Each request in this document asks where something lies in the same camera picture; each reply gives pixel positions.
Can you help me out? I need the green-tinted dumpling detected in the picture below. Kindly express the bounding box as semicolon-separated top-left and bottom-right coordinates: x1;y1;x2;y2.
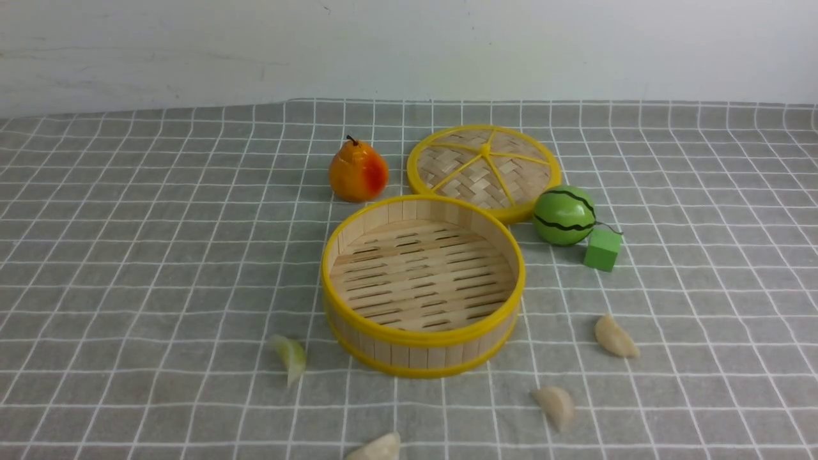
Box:
268;335;307;387

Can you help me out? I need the white dumpling bottom edge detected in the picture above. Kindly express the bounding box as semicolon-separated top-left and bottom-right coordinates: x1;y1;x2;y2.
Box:
344;431;401;460

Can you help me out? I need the yellow bamboo steamer tray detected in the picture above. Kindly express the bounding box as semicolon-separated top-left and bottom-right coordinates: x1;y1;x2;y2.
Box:
320;195;526;379

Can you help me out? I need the yellow woven steamer lid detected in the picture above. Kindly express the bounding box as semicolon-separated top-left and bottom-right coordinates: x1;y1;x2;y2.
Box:
406;125;563;225

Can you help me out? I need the orange toy pear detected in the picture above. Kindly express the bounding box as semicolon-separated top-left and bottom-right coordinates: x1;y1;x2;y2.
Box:
329;135;390;202

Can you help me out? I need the green toy watermelon ball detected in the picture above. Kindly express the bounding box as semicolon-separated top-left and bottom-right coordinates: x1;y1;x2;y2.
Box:
532;185;596;247

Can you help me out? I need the green wooden cube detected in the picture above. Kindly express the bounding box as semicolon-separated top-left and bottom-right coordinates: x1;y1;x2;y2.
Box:
582;228;623;273

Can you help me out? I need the grey checkered tablecloth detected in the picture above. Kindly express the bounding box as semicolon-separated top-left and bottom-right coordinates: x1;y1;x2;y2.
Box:
1;100;817;459

